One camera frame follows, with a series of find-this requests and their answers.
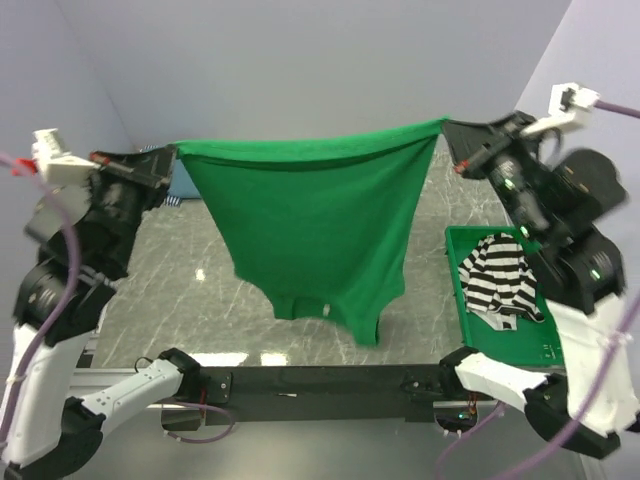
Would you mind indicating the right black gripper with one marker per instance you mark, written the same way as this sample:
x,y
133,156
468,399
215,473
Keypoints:
x,y
468,142

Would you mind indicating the black white striped tank top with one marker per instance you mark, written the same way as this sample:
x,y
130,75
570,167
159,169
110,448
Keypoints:
x,y
497,283

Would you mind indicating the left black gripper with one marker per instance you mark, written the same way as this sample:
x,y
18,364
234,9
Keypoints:
x,y
151,168

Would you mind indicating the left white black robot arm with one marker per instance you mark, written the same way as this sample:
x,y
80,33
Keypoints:
x,y
47,433

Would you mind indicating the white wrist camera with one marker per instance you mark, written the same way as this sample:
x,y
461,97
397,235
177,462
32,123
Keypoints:
x,y
53,161
570,108

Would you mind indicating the blue white striped tank top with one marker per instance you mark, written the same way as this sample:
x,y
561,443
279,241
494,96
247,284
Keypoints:
x,y
170,200

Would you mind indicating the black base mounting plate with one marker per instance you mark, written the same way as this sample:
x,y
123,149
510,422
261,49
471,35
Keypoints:
x,y
345,407

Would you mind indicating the green plastic tray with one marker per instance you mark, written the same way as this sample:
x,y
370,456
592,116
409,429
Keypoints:
x,y
531,345

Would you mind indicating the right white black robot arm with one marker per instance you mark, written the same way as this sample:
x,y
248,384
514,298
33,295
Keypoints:
x,y
580,274

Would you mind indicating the green tank top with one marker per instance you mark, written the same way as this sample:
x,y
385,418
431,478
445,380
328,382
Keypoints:
x,y
320,226

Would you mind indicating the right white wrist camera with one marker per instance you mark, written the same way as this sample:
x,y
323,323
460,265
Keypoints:
x,y
570,108

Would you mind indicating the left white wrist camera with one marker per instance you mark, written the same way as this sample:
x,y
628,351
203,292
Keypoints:
x,y
53,161

